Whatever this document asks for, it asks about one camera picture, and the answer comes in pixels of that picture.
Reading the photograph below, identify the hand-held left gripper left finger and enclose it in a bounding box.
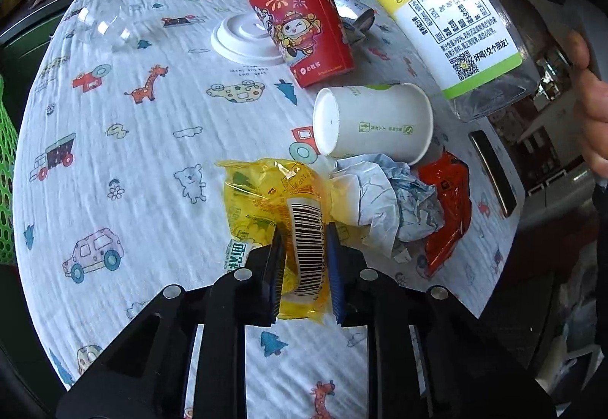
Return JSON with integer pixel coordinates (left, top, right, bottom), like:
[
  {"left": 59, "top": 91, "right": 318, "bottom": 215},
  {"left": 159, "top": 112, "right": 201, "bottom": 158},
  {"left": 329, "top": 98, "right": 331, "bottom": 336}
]
[{"left": 56, "top": 229, "right": 288, "bottom": 419}]

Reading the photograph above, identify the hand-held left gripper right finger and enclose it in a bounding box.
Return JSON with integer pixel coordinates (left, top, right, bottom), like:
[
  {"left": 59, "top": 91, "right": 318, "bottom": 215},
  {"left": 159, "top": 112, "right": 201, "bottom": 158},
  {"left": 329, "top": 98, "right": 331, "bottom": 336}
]
[{"left": 325, "top": 222, "right": 556, "bottom": 419}]

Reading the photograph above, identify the yellow plastic wrapper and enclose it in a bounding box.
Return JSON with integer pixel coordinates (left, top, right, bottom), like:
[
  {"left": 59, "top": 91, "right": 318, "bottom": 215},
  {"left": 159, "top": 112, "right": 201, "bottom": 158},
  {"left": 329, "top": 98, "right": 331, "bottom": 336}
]
[{"left": 215, "top": 157, "right": 366, "bottom": 322}]

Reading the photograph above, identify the green plastic basket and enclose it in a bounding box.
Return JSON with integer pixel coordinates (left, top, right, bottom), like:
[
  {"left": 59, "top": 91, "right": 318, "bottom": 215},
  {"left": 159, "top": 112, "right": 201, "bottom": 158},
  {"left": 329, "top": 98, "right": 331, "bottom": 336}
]
[{"left": 0, "top": 74, "right": 20, "bottom": 265}]

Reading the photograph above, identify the person's right hand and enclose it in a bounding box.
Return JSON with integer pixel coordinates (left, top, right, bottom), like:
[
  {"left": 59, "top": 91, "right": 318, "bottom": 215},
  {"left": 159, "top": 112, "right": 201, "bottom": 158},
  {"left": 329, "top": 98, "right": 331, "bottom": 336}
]
[{"left": 565, "top": 28, "right": 608, "bottom": 184}]

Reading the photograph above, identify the crumpled white paper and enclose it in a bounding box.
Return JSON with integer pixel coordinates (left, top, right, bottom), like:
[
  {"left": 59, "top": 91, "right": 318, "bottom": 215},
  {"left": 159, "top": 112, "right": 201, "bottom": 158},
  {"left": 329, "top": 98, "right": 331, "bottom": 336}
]
[{"left": 328, "top": 154, "right": 446, "bottom": 258}]

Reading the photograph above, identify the red plastic wrapper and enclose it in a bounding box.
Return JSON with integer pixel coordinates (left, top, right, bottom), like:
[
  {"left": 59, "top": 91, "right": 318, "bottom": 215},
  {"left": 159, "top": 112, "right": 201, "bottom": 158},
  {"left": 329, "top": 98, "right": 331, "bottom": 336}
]
[{"left": 418, "top": 150, "right": 472, "bottom": 277}]

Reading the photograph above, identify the white paper cup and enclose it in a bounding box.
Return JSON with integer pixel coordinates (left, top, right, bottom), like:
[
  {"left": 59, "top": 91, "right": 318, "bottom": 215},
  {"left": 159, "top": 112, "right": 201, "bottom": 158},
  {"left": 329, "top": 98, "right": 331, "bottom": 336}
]
[{"left": 312, "top": 83, "right": 434, "bottom": 165}]

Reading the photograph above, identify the white printed cloth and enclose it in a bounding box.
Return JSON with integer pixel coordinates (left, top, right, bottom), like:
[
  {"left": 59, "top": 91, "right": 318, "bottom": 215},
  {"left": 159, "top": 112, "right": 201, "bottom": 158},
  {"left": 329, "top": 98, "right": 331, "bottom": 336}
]
[{"left": 12, "top": 0, "right": 523, "bottom": 419}]

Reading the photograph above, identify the white plastic cup lid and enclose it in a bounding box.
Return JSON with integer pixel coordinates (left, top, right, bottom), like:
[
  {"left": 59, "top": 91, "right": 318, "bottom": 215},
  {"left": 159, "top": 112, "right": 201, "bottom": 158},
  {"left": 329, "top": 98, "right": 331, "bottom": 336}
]
[{"left": 211, "top": 11, "right": 286, "bottom": 65}]

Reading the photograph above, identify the silver foil wrapper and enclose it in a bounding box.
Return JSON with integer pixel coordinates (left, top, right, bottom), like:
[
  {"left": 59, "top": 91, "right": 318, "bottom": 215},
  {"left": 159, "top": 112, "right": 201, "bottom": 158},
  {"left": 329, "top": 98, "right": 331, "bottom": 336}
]
[{"left": 328, "top": 0, "right": 376, "bottom": 44}]

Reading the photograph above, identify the red printed paper cup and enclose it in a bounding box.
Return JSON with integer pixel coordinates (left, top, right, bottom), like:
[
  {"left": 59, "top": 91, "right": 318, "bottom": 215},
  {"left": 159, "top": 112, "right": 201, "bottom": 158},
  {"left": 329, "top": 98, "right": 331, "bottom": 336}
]
[{"left": 244, "top": 0, "right": 356, "bottom": 88}]

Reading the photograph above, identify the clear plastic cup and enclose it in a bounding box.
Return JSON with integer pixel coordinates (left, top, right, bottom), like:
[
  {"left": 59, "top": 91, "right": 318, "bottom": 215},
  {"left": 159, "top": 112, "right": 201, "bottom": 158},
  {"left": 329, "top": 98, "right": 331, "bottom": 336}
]
[{"left": 76, "top": 0, "right": 136, "bottom": 54}]

